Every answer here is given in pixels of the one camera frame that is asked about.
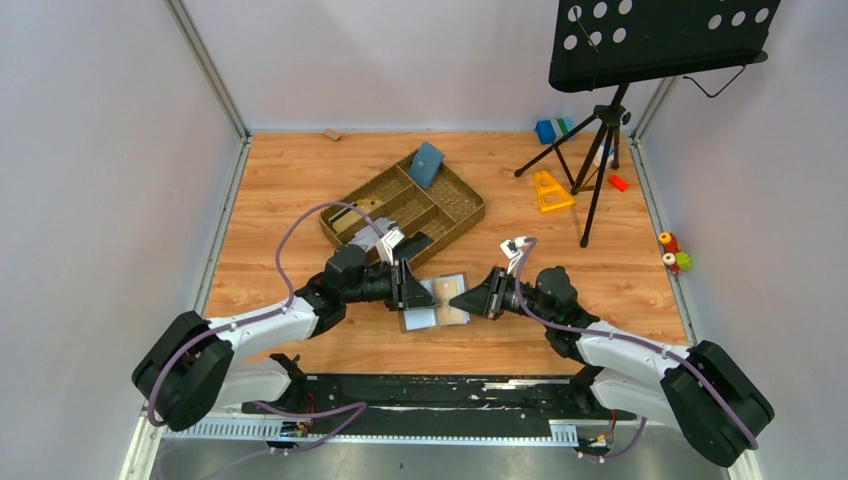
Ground small red block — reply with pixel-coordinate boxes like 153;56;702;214
608;175;630;192

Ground brown leather card holder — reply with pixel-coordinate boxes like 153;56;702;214
399;272;471;333

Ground gold credit card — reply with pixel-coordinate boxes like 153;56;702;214
329;195;383;233

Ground orange green toy pieces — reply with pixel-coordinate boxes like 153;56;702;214
658;231;693;274

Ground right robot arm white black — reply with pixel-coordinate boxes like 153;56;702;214
449;266;775;467

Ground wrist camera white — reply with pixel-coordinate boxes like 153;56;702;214
500;236;535;260
375;226;405;265

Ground black card in basket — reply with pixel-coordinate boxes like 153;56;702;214
393;231;433;263

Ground blue leather card holder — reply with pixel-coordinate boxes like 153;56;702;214
408;142;445;189

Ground small cardboard piece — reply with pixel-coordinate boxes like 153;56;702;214
323;128;342;142

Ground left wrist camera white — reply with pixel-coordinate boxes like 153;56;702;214
375;226;405;265

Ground silver grey card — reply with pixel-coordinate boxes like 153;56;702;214
349;217;397;252

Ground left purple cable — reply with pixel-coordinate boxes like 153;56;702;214
145;201;387;480

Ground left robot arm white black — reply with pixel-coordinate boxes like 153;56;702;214
131;245;440;431

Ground blue green white blocks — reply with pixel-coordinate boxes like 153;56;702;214
534;117;574;145

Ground yellow triangular toy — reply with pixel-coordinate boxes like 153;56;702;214
533;170;576;214

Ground black music stand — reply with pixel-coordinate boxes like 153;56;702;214
541;0;780;247

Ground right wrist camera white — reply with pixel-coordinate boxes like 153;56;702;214
500;236;535;260

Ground white cable duct rail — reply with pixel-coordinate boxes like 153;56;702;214
162;409;578;447

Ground woven divided basket tray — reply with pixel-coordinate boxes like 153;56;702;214
341;151;486;269

